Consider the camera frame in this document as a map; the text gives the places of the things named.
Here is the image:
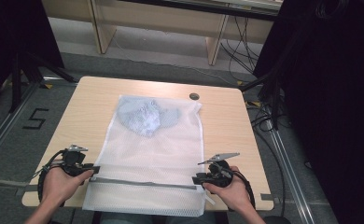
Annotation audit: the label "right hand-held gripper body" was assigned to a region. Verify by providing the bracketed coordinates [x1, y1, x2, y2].
[197, 152, 241, 189]

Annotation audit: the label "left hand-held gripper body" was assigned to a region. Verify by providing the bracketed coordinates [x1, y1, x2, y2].
[61, 144, 94, 177]

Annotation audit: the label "white mesh laundry bag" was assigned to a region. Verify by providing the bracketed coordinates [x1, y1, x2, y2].
[82, 94, 217, 217]

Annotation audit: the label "person's right hand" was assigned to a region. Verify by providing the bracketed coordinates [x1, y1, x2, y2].
[203, 166, 253, 213]

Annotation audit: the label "person's left hand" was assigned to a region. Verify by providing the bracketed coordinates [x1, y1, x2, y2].
[41, 167, 94, 208]

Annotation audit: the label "black tape floor mark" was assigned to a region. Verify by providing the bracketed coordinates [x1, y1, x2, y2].
[22, 107, 50, 131]

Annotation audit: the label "grey-blue garment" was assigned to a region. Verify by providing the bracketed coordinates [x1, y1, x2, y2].
[116, 96, 183, 138]

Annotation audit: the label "black tripod stand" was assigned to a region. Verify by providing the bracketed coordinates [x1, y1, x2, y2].
[8, 50, 79, 114]

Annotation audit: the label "black curtain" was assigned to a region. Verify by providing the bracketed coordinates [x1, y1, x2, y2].
[0, 0, 65, 105]
[253, 0, 364, 224]

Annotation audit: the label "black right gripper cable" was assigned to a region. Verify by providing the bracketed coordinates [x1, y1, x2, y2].
[231, 169, 257, 210]

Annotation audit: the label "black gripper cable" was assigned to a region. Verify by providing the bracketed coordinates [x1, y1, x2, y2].
[36, 149, 66, 203]
[231, 169, 257, 210]

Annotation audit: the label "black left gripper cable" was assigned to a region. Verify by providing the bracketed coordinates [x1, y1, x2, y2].
[36, 149, 66, 203]

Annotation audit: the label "aluminium floor rail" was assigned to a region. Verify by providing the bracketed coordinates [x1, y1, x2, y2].
[265, 119, 315, 224]
[0, 176, 44, 191]
[0, 82, 42, 169]

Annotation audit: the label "black floor cables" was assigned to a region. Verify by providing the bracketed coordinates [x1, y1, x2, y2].
[219, 15, 267, 76]

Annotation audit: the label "wooden desk frame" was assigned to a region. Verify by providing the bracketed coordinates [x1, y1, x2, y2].
[41, 0, 284, 66]

